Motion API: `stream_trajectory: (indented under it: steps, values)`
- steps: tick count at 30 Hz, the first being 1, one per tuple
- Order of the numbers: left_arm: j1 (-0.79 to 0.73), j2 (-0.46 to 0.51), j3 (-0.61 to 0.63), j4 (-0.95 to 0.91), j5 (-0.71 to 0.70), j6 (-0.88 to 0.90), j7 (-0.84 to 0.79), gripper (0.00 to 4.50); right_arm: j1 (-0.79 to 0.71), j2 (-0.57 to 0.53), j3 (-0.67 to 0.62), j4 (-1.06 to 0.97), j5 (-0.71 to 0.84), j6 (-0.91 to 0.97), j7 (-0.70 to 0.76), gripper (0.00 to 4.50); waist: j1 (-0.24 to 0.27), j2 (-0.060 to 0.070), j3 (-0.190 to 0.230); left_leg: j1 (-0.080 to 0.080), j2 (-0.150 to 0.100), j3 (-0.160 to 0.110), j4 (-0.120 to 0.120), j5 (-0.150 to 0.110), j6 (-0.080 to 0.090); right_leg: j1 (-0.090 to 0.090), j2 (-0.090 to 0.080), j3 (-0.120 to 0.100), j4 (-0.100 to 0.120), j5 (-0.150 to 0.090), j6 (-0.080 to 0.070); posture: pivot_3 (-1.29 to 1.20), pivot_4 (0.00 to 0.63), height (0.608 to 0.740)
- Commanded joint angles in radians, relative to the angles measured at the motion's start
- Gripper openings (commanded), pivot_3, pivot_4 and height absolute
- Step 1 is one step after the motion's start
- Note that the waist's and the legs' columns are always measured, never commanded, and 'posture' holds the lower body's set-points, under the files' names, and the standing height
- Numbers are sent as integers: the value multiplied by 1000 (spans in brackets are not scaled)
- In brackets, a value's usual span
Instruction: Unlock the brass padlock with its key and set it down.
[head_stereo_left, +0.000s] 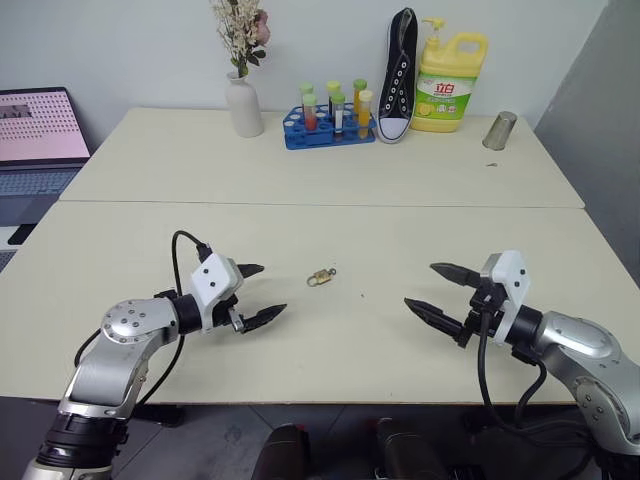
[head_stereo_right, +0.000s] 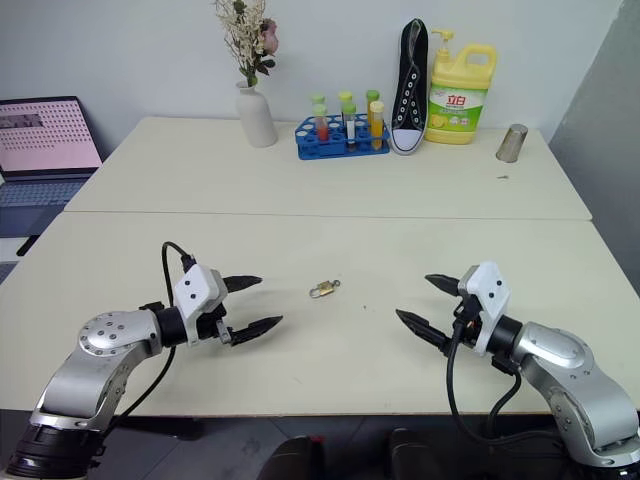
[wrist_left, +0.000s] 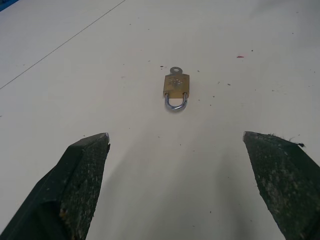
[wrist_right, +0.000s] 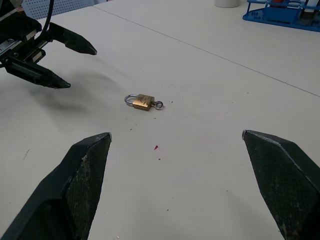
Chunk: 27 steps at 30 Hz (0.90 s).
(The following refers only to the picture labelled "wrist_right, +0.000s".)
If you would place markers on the white cylindrical container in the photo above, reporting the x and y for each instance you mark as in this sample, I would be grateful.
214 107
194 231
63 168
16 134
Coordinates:
227 3

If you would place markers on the blue plastic rack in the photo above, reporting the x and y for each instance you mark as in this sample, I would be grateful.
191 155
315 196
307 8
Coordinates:
283 13

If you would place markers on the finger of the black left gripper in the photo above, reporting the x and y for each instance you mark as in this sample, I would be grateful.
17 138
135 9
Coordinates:
72 40
32 72

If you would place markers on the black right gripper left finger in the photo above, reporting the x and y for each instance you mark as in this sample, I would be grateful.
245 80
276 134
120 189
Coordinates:
62 185

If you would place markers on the white perforated panel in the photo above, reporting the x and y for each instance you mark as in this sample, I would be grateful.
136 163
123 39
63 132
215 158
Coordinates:
57 7

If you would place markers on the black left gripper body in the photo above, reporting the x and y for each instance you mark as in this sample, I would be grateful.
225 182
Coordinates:
17 37

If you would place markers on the brass padlock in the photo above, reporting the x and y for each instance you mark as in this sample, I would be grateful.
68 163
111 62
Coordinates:
140 101

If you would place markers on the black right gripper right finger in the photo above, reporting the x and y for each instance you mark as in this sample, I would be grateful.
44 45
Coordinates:
282 175

